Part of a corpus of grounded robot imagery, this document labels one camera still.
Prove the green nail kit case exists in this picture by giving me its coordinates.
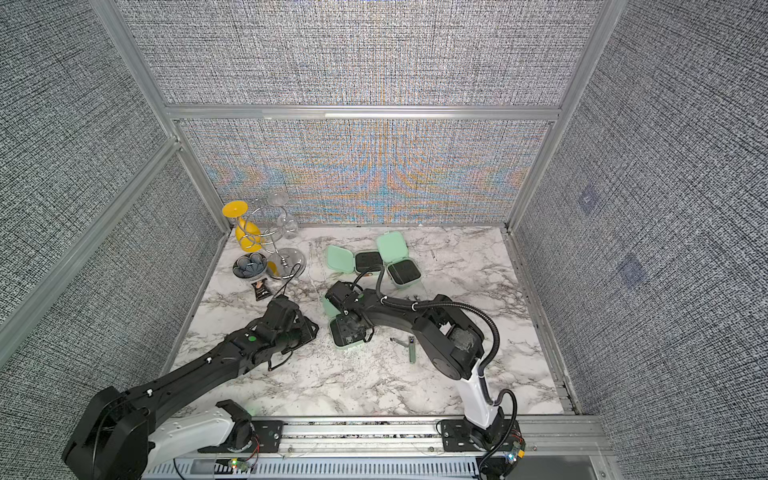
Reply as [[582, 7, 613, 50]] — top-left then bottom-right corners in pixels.
[[376, 231, 423, 288], [326, 245, 383, 275], [322, 298, 368, 349]]

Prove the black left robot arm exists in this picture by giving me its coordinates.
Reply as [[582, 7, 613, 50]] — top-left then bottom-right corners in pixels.
[[62, 295, 319, 479]]

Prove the green nail kit case right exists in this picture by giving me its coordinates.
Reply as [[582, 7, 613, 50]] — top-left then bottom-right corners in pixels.
[[376, 231, 423, 288]]

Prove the chrome cup holder stand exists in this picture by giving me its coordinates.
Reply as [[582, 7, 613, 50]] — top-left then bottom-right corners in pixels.
[[241, 197, 307, 281]]

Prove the black snack packet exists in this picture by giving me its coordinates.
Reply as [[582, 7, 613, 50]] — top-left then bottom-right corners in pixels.
[[251, 280, 273, 301]]

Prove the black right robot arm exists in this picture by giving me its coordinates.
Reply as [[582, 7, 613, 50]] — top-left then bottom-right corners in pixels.
[[325, 276, 524, 451]]

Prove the yellow plastic cup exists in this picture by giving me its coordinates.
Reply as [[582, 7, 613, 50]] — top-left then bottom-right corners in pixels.
[[235, 218, 262, 253]]

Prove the clear glass cup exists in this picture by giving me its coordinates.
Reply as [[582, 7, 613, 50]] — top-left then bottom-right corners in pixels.
[[267, 192, 298, 239]]

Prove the green nail kit case front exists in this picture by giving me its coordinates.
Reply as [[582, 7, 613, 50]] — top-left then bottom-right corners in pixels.
[[322, 298, 368, 349]]

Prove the black white patterned bowl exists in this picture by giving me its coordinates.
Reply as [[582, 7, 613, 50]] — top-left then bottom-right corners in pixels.
[[232, 252, 267, 280]]

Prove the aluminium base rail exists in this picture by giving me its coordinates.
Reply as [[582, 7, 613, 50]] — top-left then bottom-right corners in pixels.
[[101, 413, 625, 480]]

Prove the yellow cup on stand top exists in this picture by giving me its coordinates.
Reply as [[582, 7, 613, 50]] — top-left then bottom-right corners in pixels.
[[221, 200, 249, 219]]

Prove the green nail kit case middle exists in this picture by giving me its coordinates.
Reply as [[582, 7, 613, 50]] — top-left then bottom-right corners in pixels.
[[326, 245, 383, 275]]

